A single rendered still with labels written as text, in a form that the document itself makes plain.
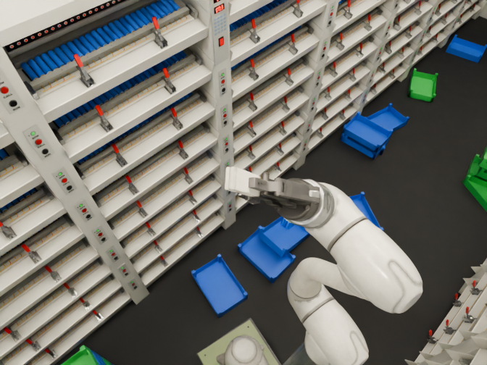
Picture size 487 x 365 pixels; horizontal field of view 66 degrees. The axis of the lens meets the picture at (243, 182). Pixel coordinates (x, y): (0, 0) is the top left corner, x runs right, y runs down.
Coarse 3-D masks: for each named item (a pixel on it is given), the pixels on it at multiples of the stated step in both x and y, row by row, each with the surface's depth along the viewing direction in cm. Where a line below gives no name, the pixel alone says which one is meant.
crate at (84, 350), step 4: (80, 348) 159; (84, 348) 159; (88, 348) 164; (80, 352) 162; (84, 352) 160; (88, 352) 160; (72, 356) 159; (76, 356) 161; (80, 356) 164; (84, 356) 164; (88, 356) 164; (92, 356) 160; (68, 360) 159; (72, 360) 161; (76, 360) 163; (80, 360) 163; (84, 360) 163; (88, 360) 163; (92, 360) 158; (64, 364) 159; (68, 364) 161; (72, 364) 162; (76, 364) 162; (80, 364) 162; (84, 364) 162; (88, 364) 162; (92, 364) 162; (96, 364) 158
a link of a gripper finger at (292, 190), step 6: (276, 180) 54; (282, 180) 54; (288, 180) 55; (288, 186) 55; (294, 186) 56; (300, 186) 57; (306, 186) 58; (312, 186) 59; (276, 192) 53; (282, 192) 54; (288, 192) 55; (294, 192) 56; (300, 192) 57; (306, 192) 58; (294, 198) 57; (300, 198) 57; (306, 198) 58; (312, 198) 59; (318, 198) 59
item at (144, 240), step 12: (216, 180) 205; (192, 192) 200; (204, 192) 201; (192, 204) 197; (168, 216) 192; (180, 216) 193; (144, 228) 187; (156, 228) 188; (168, 228) 192; (144, 240) 185; (132, 252) 181
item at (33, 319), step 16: (80, 272) 171; (96, 272) 174; (64, 288) 169; (80, 288) 170; (48, 304) 165; (64, 304) 167; (16, 320) 159; (32, 320) 162; (48, 320) 164; (0, 336) 157; (16, 336) 157; (0, 352) 155
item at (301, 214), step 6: (294, 180) 66; (300, 180) 66; (288, 198) 60; (300, 204) 65; (306, 204) 64; (312, 204) 64; (318, 204) 66; (282, 210) 66; (288, 210) 66; (294, 210) 65; (300, 210) 64; (306, 210) 64; (312, 210) 65; (282, 216) 66; (288, 216) 65; (294, 216) 65; (300, 216) 64; (306, 216) 65
